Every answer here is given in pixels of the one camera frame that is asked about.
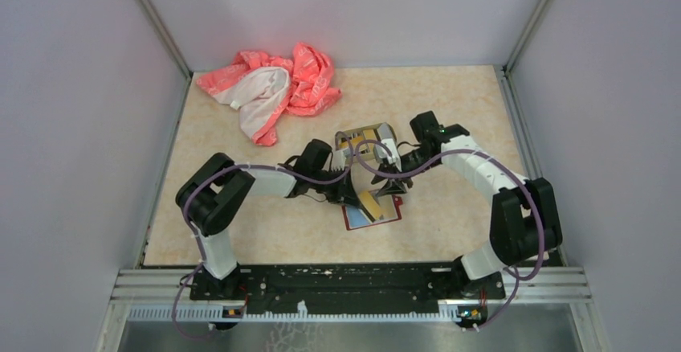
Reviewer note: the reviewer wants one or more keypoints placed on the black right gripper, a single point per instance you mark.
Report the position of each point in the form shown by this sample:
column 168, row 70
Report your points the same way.
column 394, row 186

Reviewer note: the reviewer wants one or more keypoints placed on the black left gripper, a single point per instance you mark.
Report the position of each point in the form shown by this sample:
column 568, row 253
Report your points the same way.
column 344, row 192

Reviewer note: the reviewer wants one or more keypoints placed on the red card holder wallet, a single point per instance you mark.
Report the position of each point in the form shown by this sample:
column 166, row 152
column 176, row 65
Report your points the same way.
column 384, row 209

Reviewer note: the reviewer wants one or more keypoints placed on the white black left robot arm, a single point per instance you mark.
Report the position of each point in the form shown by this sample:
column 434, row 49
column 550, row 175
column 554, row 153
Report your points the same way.
column 212, row 197

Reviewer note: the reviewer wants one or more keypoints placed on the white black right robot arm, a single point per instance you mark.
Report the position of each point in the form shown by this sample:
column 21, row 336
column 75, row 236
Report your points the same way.
column 524, row 219

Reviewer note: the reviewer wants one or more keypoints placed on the beige oval card tray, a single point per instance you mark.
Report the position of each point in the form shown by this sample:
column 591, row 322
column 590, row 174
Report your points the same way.
column 363, row 139

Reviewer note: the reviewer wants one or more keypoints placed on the pink white crumpled cloth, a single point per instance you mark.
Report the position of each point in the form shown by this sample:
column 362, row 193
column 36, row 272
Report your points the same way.
column 263, row 87

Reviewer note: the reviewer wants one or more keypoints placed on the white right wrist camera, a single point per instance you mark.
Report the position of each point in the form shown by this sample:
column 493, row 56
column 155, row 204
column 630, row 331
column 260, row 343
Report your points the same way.
column 387, row 154

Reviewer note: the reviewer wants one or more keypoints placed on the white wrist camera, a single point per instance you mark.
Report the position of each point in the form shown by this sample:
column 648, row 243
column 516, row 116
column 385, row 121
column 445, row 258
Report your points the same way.
column 387, row 154
column 343, row 155

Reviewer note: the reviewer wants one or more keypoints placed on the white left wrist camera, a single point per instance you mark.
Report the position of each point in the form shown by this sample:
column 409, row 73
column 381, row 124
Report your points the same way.
column 343, row 155

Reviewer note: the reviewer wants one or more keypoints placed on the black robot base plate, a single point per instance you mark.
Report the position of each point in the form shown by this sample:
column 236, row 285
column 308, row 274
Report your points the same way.
column 381, row 288

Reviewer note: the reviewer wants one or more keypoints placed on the white slotted cable duct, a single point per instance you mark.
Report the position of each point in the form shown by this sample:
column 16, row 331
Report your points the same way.
column 215, row 313

